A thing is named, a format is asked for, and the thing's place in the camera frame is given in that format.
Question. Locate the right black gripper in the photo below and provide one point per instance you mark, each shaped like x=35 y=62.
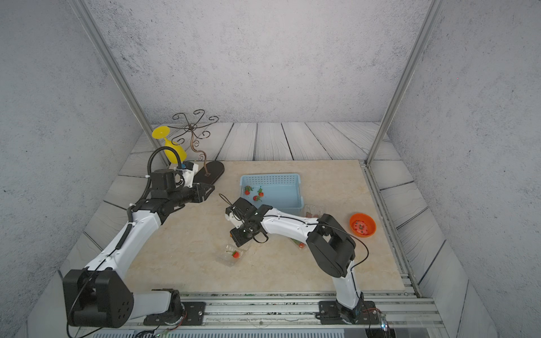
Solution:
x=236 y=239

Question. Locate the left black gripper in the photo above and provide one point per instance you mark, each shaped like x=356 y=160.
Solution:
x=199 y=191

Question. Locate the clear clamshell container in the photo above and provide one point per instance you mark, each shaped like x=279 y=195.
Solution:
x=313 y=211
x=229 y=254
x=300 y=245

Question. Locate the light blue plastic basket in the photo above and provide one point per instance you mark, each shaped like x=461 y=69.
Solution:
x=281 y=191

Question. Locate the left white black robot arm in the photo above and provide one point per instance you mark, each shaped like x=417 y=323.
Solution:
x=97 y=296

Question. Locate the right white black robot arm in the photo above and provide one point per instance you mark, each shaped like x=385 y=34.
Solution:
x=332 y=247

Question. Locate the strawberry cluster left basket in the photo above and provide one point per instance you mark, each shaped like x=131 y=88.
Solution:
x=254 y=193

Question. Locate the yellow plastic wine glass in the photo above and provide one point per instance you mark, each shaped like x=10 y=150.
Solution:
x=178 y=155

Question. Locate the orange plastic bowl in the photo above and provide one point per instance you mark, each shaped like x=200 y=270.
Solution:
x=362 y=225

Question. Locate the bronze wire glass rack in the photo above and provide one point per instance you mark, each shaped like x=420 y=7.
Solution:
x=189 y=135

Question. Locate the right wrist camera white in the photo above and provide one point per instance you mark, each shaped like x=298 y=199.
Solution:
x=239 y=212

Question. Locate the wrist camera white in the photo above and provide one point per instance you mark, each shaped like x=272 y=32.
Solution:
x=239 y=212
x=189 y=170

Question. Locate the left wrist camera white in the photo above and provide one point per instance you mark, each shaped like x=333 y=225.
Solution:
x=189 y=170

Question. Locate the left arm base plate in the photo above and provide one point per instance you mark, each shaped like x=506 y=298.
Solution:
x=183 y=313

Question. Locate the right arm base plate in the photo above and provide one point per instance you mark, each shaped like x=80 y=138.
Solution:
x=332 y=313

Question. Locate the aluminium mounting rail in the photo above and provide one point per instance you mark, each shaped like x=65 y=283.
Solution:
x=380 y=311

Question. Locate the left aluminium frame post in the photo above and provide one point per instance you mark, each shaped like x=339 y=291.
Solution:
x=93 y=32

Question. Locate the aluminium frame post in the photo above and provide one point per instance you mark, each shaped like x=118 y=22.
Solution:
x=417 y=50
x=93 y=32

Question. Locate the right aluminium frame post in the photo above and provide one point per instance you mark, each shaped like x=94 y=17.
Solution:
x=417 y=50

